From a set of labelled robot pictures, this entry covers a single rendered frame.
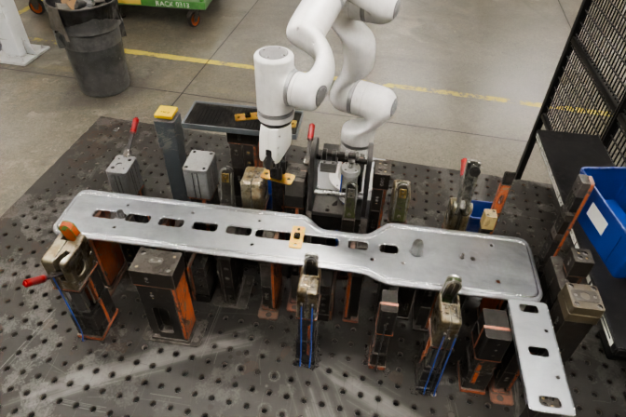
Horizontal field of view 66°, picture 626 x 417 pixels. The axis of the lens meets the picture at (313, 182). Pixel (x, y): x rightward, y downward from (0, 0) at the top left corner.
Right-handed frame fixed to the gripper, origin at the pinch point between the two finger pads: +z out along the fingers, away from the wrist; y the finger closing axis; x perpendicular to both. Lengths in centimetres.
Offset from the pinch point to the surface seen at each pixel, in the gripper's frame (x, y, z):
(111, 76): -213, -178, 110
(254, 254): -4.5, 7.7, 26.2
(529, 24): 95, -453, 129
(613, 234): 85, -22, 15
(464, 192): 47, -26, 15
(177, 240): -27.0, 10.8, 25.8
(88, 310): -47, 31, 43
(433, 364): 49, 15, 40
